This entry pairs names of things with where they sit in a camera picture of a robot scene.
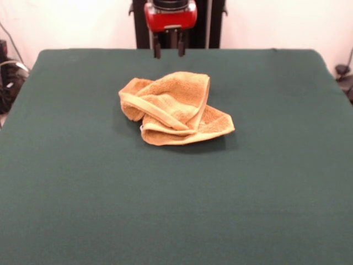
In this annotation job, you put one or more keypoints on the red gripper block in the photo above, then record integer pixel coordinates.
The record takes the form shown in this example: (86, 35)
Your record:
(171, 18)

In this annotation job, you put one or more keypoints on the tan terry towel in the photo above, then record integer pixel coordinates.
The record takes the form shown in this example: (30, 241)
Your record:
(171, 102)

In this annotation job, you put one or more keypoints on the dark green table cloth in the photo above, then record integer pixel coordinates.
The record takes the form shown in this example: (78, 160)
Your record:
(82, 193)

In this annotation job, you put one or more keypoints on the black stand base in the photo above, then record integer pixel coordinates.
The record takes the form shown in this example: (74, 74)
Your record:
(344, 80)

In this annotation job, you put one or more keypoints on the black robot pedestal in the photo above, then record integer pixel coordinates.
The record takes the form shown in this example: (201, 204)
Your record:
(140, 27)

